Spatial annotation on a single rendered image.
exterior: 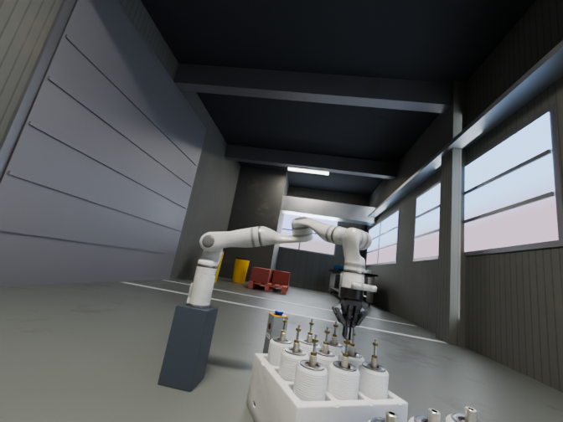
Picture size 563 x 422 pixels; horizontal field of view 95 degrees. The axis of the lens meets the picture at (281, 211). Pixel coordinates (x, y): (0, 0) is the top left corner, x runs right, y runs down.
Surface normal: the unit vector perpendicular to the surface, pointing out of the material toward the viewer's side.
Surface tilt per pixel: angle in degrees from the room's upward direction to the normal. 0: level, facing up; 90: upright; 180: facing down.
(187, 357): 90
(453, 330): 90
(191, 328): 90
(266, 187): 90
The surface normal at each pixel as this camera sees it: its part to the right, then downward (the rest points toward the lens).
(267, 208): -0.09, -0.23
